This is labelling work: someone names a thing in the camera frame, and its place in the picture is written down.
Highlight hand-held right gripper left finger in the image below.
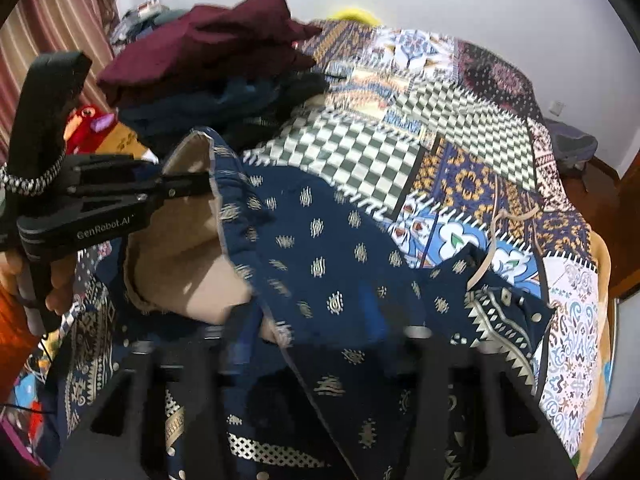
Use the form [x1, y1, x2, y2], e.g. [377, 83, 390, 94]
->
[50, 300, 262, 480]

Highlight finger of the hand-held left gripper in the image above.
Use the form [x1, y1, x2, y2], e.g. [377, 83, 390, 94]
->
[150, 172, 217, 189]
[144, 183, 213, 212]

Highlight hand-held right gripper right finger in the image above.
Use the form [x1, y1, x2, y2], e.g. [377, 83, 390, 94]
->
[400, 325, 576, 480]

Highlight navy patterned hooded garment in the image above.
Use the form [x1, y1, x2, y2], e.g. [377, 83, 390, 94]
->
[50, 127, 557, 480]

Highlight folded dark clothes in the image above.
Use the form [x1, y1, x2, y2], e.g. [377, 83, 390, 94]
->
[119, 72, 327, 157]

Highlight folded maroon clothes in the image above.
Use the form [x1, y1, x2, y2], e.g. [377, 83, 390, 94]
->
[96, 0, 322, 107]

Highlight person's left hand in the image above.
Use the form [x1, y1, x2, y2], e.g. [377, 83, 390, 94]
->
[0, 249, 77, 318]

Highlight red plush toy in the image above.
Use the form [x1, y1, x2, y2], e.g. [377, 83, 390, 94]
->
[64, 105, 119, 155]

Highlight striped curtain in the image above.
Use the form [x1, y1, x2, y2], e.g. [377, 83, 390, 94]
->
[0, 0, 120, 133]

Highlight clutter pile of boxes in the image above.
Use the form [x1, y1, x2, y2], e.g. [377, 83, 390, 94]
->
[109, 0, 187, 47]

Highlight pile of books and toys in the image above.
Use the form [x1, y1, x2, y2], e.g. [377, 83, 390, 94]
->
[0, 355, 58, 466]

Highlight patchwork bed sheet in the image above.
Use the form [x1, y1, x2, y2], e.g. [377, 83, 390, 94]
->
[240, 19, 603, 463]

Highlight yellow round object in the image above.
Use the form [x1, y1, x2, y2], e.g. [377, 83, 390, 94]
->
[331, 7, 377, 24]

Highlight braided black white cord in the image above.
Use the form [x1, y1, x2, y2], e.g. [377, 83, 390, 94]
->
[0, 162, 64, 197]

